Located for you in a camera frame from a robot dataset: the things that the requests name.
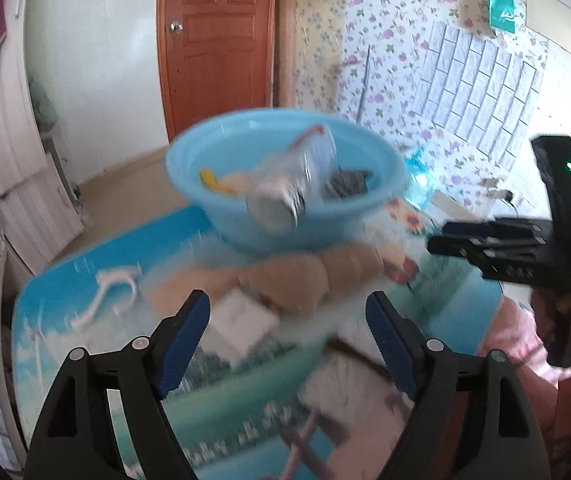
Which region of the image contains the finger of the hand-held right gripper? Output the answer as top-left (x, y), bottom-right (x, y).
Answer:
top-left (442, 217), bottom-right (552, 247)
top-left (426, 236), bottom-right (497, 262)

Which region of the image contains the blue plastic bag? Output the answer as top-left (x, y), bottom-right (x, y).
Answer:
top-left (405, 145), bottom-right (439, 211)

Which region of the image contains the clear plastic bottle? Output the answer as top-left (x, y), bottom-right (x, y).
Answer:
top-left (245, 125), bottom-right (339, 233)

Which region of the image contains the tan plush toy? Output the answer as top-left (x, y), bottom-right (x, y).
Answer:
top-left (150, 242), bottom-right (419, 316)

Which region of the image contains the brown wooden door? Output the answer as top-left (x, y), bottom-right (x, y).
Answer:
top-left (158, 0), bottom-right (278, 143)

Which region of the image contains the person's pink clothing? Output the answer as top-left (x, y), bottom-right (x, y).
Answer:
top-left (485, 300), bottom-right (571, 383)

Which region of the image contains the light blue plastic basin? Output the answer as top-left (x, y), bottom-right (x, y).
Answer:
top-left (165, 108), bottom-right (409, 253)

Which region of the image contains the white plastic hanger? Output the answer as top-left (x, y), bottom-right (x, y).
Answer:
top-left (68, 266), bottom-right (142, 331)

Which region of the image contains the teal hanging bag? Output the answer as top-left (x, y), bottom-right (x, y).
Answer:
top-left (488, 0), bottom-right (529, 36)

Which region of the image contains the white charger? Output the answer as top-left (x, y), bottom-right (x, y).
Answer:
top-left (205, 287), bottom-right (281, 366)

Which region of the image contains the brown stick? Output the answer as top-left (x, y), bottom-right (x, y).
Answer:
top-left (328, 337), bottom-right (391, 376)

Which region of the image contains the white wooden cabinet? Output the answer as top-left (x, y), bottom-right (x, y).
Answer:
top-left (0, 0), bottom-right (86, 276)

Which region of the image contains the thin black rod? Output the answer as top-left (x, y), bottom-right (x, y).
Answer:
top-left (358, 45), bottom-right (372, 126)

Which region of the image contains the beige wall panel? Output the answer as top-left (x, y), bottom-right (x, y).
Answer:
top-left (523, 0), bottom-right (571, 58)

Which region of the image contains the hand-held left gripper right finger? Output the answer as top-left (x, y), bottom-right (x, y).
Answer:
top-left (367, 290), bottom-right (551, 480)

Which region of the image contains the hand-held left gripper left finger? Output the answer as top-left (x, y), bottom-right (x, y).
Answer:
top-left (24, 289), bottom-right (211, 480)

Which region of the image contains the white brick wall panel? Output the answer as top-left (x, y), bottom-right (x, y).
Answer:
top-left (413, 20), bottom-right (549, 161)

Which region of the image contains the white plush toy yellow hat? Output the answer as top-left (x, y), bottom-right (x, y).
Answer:
top-left (199, 169), bottom-right (253, 197)

